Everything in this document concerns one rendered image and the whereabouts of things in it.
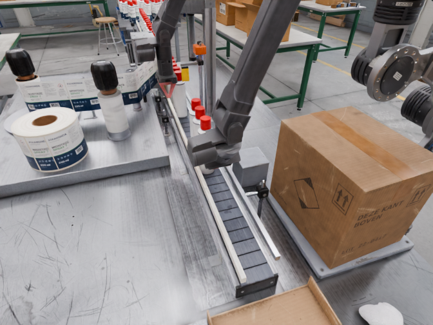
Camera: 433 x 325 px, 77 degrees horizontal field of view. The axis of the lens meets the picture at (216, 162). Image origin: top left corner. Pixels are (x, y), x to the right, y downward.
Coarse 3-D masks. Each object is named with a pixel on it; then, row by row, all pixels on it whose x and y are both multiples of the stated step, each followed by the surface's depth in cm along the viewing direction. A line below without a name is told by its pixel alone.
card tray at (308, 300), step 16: (304, 288) 66; (256, 304) 63; (272, 304) 63; (288, 304) 63; (304, 304) 63; (320, 304) 63; (208, 320) 59; (224, 320) 60; (240, 320) 60; (256, 320) 60; (272, 320) 60; (288, 320) 60; (304, 320) 60; (320, 320) 60; (336, 320) 58
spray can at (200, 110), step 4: (196, 108) 86; (200, 108) 86; (204, 108) 87; (196, 112) 87; (200, 112) 86; (204, 112) 87; (196, 116) 88; (200, 116) 87; (196, 120) 88; (196, 124) 88; (196, 128) 89; (196, 132) 90
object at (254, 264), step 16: (208, 176) 92; (224, 192) 86; (224, 208) 80; (224, 224) 76; (240, 224) 76; (240, 240) 72; (240, 256) 68; (256, 256) 68; (256, 272) 64; (272, 272) 64
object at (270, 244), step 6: (186, 96) 124; (228, 168) 82; (228, 174) 82; (234, 180) 78; (240, 186) 76; (240, 192) 74; (246, 198) 72; (246, 204) 71; (252, 210) 69; (252, 216) 68; (258, 222) 66; (258, 228) 65; (264, 228) 64; (264, 234) 63; (264, 240) 63; (270, 240) 62; (270, 246) 61; (276, 252) 59; (276, 258) 59
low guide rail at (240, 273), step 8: (176, 120) 115; (184, 136) 105; (200, 176) 87; (208, 192) 81; (208, 200) 79; (216, 208) 76; (216, 216) 74; (224, 232) 69; (224, 240) 69; (232, 248) 66; (232, 256) 64; (240, 264) 62; (240, 272) 61; (240, 280) 60
